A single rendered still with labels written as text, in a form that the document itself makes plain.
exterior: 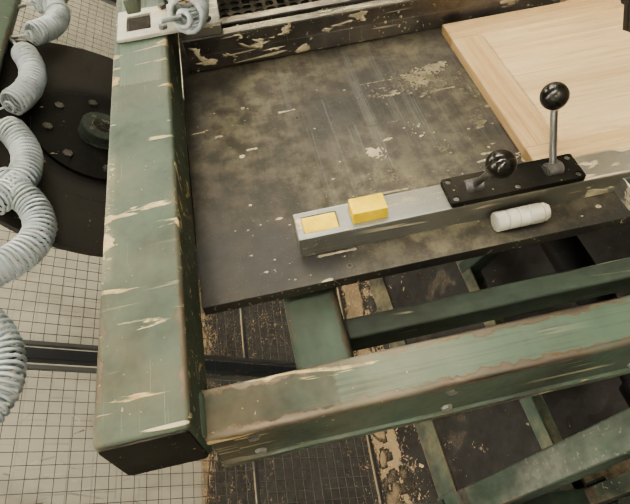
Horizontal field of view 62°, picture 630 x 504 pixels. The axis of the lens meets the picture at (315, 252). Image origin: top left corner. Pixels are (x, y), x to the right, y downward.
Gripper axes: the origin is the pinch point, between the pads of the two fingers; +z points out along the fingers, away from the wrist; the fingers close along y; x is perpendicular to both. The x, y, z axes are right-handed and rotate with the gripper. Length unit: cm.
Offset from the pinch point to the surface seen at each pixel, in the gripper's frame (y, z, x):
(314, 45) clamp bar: -50, 8, -25
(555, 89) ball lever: 0.2, 0.5, -14.9
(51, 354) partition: -131, 88, -171
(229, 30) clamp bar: -57, -4, -36
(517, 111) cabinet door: -10.7, 15.9, -12.8
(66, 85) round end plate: -117, 10, -73
